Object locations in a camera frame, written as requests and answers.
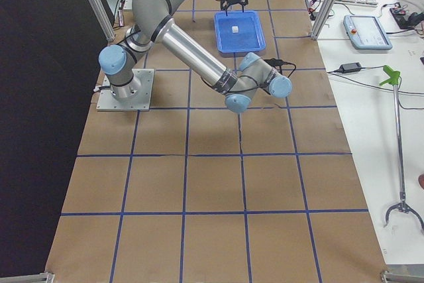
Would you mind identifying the green handled reacher grabber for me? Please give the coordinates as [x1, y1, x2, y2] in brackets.
[380, 65, 423, 233]

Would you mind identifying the black power adapter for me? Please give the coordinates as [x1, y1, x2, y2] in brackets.
[339, 62, 362, 74]

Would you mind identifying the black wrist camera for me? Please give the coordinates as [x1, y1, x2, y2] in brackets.
[264, 58, 285, 72]

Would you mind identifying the teach pendant with screen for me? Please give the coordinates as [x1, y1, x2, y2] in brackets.
[343, 15, 392, 50]

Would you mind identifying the brown paper table cover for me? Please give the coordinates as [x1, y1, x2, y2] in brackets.
[46, 0, 384, 282]

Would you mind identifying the blue plastic tray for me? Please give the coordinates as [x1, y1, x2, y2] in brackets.
[214, 10, 266, 54]

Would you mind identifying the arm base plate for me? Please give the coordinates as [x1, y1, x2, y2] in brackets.
[117, 0, 133, 27]
[97, 68, 155, 111]

